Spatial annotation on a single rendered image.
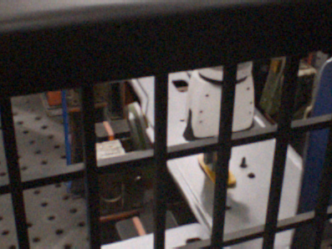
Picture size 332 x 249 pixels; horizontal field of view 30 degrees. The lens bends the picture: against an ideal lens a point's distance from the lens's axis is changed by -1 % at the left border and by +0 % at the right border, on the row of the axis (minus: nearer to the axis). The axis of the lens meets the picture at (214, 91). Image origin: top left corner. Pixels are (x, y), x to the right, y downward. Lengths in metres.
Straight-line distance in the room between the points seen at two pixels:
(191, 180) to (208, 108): 0.14
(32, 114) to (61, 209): 0.41
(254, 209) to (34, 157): 0.77
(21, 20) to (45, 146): 1.44
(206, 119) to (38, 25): 0.76
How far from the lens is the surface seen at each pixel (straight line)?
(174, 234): 0.90
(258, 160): 1.05
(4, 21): 0.18
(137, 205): 1.04
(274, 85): 1.20
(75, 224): 1.38
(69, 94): 1.31
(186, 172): 1.02
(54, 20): 0.18
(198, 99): 0.91
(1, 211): 1.44
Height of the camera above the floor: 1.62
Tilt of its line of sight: 30 degrees down
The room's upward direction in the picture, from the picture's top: 4 degrees clockwise
